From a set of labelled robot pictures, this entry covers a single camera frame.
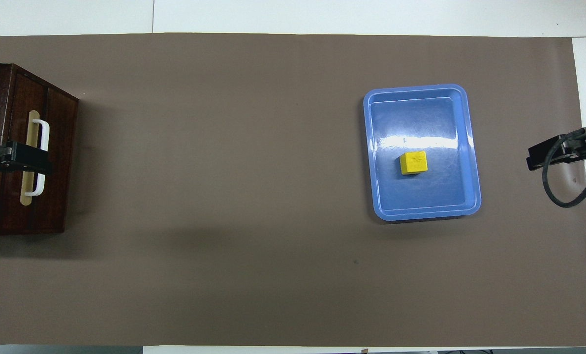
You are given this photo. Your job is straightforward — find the beige handle backplate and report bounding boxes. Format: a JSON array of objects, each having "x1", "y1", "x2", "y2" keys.
[{"x1": 20, "y1": 110, "x2": 40, "y2": 206}]

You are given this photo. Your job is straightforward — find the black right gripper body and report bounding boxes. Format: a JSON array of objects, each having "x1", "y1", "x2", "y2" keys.
[{"x1": 562, "y1": 127, "x2": 586, "y2": 165}]

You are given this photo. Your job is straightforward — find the blue plastic tray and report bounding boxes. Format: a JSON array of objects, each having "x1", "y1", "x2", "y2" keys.
[{"x1": 363, "y1": 84, "x2": 482, "y2": 221}]

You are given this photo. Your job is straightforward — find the white drawer handle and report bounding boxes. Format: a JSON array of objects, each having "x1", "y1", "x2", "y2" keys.
[{"x1": 25, "y1": 119, "x2": 50, "y2": 197}]

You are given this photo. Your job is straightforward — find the brown table mat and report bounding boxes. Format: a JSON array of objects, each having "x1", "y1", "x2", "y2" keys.
[{"x1": 0, "y1": 33, "x2": 586, "y2": 347}]

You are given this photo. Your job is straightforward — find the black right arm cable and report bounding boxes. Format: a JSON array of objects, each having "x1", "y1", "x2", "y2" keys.
[{"x1": 542, "y1": 129, "x2": 586, "y2": 208}]

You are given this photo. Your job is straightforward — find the yellow block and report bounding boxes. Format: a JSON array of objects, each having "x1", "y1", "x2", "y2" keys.
[{"x1": 400, "y1": 151, "x2": 429, "y2": 176}]

